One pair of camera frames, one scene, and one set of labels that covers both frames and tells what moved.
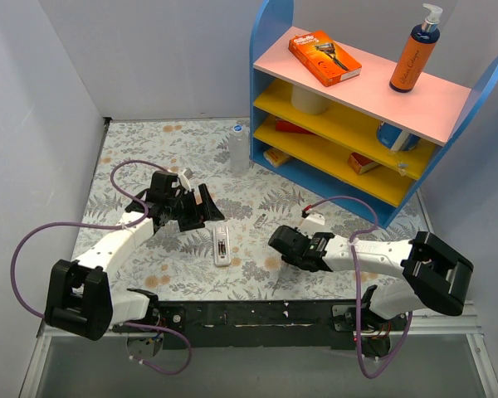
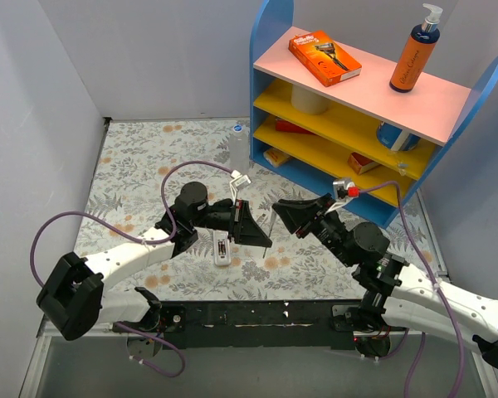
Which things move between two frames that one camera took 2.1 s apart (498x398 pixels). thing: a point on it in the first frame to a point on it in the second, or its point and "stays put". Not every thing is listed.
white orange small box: (275, 157) stays put
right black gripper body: (285, 245) to (315, 215)
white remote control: (222, 246) stays put
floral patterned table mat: (230, 259) stays put
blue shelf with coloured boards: (323, 115) stays put
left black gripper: (195, 208) to (236, 221)
